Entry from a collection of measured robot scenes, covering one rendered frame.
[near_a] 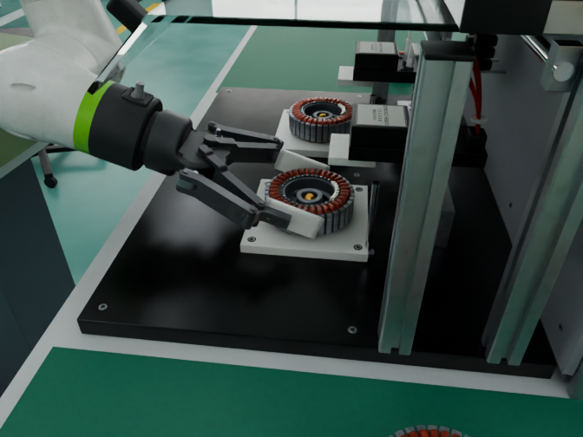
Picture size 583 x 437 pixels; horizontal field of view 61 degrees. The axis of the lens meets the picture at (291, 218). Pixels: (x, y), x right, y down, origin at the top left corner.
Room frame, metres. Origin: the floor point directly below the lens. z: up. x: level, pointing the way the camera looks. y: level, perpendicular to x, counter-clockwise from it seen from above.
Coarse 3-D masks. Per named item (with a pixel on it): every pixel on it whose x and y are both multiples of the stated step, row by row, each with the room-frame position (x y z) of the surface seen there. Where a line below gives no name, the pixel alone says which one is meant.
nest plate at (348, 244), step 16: (352, 224) 0.50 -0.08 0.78; (256, 240) 0.46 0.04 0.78; (272, 240) 0.46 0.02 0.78; (288, 240) 0.46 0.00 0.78; (304, 240) 0.46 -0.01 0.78; (320, 240) 0.46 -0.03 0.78; (336, 240) 0.46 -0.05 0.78; (352, 240) 0.46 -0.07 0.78; (304, 256) 0.45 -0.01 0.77; (320, 256) 0.44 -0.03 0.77; (336, 256) 0.44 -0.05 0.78; (352, 256) 0.44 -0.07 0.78
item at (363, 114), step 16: (352, 112) 0.52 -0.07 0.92; (368, 112) 0.52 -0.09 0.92; (384, 112) 0.52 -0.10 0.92; (400, 112) 0.52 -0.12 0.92; (352, 128) 0.48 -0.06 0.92; (368, 128) 0.48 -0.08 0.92; (384, 128) 0.48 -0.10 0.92; (400, 128) 0.48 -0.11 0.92; (464, 128) 0.52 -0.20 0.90; (336, 144) 0.52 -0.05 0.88; (352, 144) 0.48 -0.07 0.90; (368, 144) 0.48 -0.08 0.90; (384, 144) 0.48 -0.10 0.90; (400, 144) 0.48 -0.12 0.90; (464, 144) 0.49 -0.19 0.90; (336, 160) 0.49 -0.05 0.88; (352, 160) 0.48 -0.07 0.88; (368, 160) 0.48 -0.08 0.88; (384, 160) 0.48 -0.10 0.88; (400, 160) 0.47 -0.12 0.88; (464, 160) 0.47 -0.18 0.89; (480, 160) 0.46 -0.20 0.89
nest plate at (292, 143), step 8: (288, 112) 0.83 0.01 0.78; (280, 120) 0.80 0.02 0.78; (288, 120) 0.80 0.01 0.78; (280, 128) 0.76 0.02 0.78; (288, 128) 0.76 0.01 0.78; (280, 136) 0.73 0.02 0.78; (288, 136) 0.73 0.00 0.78; (296, 136) 0.73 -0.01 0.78; (288, 144) 0.71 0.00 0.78; (296, 144) 0.71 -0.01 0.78; (304, 144) 0.71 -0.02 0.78; (312, 144) 0.71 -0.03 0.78; (320, 144) 0.71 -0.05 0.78; (328, 144) 0.71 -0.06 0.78; (296, 152) 0.69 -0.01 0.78; (304, 152) 0.69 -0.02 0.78; (312, 152) 0.69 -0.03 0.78; (320, 152) 0.69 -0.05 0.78; (328, 152) 0.68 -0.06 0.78
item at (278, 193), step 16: (288, 176) 0.55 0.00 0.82; (304, 176) 0.55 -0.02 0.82; (320, 176) 0.55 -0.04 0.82; (336, 176) 0.55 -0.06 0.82; (272, 192) 0.51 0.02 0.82; (288, 192) 0.54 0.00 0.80; (304, 192) 0.53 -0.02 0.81; (320, 192) 0.52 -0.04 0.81; (336, 192) 0.51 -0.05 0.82; (352, 192) 0.52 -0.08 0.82; (304, 208) 0.48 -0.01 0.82; (320, 208) 0.48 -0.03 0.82; (336, 208) 0.48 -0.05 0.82; (352, 208) 0.50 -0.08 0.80; (336, 224) 0.47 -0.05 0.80
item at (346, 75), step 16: (368, 48) 0.75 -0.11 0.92; (384, 48) 0.75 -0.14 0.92; (368, 64) 0.72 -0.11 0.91; (384, 64) 0.72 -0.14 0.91; (400, 64) 0.74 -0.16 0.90; (416, 64) 0.74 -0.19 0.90; (352, 80) 0.73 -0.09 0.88; (368, 80) 0.72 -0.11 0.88; (384, 80) 0.71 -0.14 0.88; (400, 80) 0.71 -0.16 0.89
